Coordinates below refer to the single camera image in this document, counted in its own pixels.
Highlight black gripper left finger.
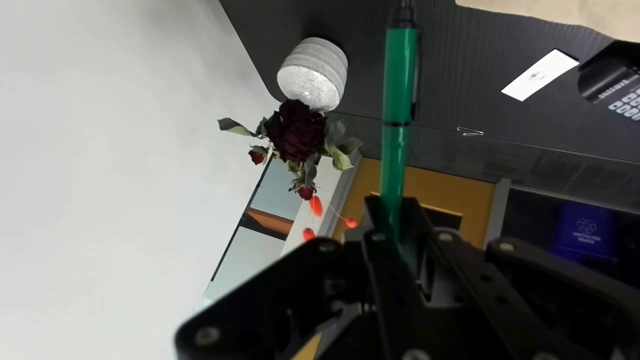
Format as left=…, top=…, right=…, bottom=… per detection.
left=173, top=197, right=409, bottom=360

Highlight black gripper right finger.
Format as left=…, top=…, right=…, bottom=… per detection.
left=397, top=199, right=640, bottom=360

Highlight green pen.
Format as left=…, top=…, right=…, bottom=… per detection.
left=378, top=0, right=421, bottom=252

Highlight dark red dried flowers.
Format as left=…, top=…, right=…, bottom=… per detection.
left=215, top=99, right=365, bottom=202

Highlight black cart table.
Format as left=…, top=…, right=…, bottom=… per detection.
left=218, top=0, right=640, bottom=197

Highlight small white card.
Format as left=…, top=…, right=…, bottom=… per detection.
left=499, top=49, right=580, bottom=105

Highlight small white vase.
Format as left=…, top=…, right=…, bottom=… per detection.
left=275, top=37, right=349, bottom=114

